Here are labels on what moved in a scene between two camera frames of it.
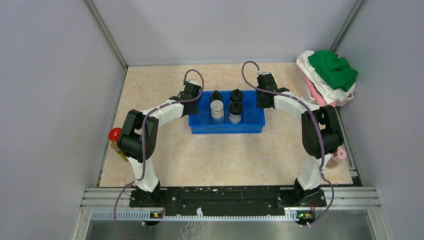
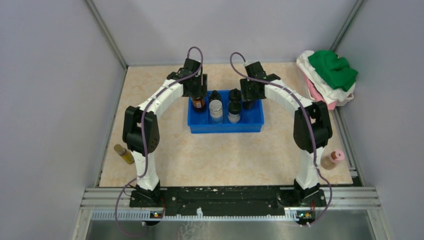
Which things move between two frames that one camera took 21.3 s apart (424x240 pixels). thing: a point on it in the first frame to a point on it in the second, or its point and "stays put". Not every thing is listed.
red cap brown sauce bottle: (113, 136) to (198, 104)
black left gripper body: (195, 109) to (199, 88)
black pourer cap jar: (235, 109) stays put
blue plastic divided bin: (253, 118) stays put
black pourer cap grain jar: (236, 95) stays put
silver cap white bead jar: (217, 112) stays put
